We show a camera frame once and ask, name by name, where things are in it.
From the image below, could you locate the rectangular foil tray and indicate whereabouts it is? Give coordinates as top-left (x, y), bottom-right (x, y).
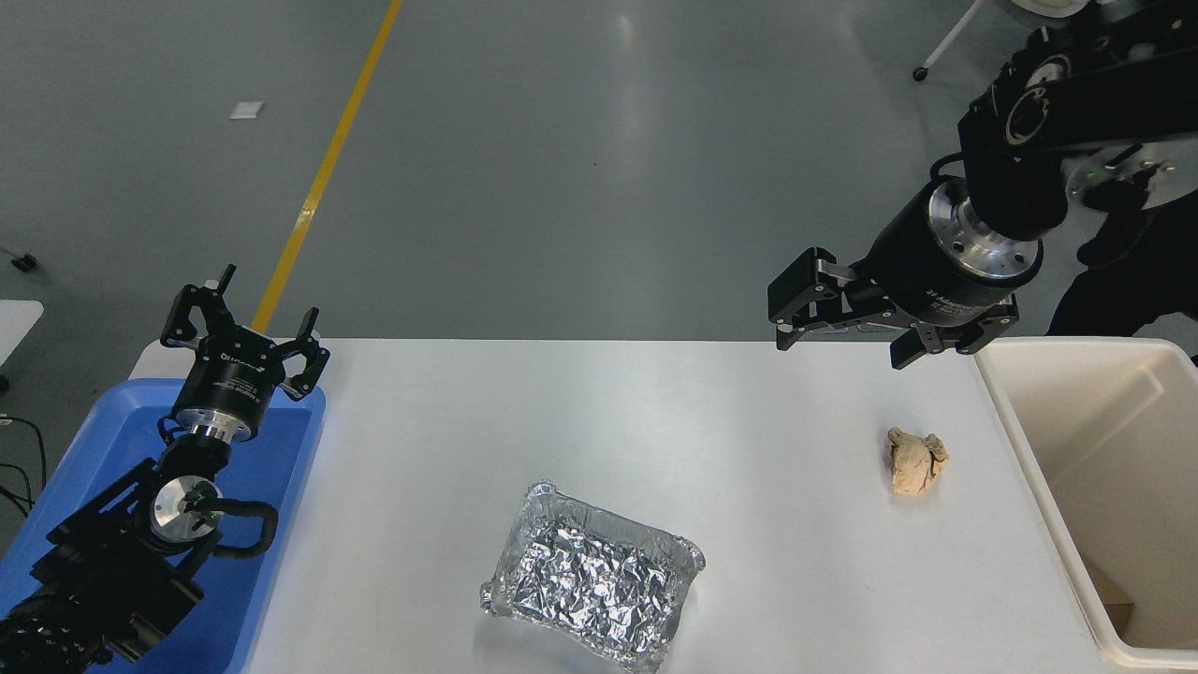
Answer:
top-left (480, 481), bottom-right (707, 674)

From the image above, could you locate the large pale plastic bin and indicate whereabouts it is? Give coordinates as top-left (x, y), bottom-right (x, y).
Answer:
top-left (973, 335), bottom-right (1198, 671)

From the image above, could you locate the blue plastic tray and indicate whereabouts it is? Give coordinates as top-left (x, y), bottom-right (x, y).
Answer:
top-left (0, 378), bottom-right (328, 674)

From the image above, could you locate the crumpled tan paper ball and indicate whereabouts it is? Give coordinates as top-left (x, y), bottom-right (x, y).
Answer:
top-left (885, 427), bottom-right (950, 496)

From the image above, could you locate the white office chair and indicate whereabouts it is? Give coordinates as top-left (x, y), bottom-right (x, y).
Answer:
top-left (913, 0), bottom-right (986, 82)

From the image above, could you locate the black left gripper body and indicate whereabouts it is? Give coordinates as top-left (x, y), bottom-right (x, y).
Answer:
top-left (172, 328), bottom-right (287, 434)

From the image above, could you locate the white side table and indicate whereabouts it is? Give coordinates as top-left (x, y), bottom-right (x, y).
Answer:
top-left (0, 300), bottom-right (45, 394)

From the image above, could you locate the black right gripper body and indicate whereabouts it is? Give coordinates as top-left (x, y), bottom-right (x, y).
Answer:
top-left (855, 183), bottom-right (1023, 330)

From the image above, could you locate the black cable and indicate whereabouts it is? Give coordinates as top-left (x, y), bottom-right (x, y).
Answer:
top-left (0, 462), bottom-right (37, 519)
top-left (0, 413), bottom-right (48, 490)

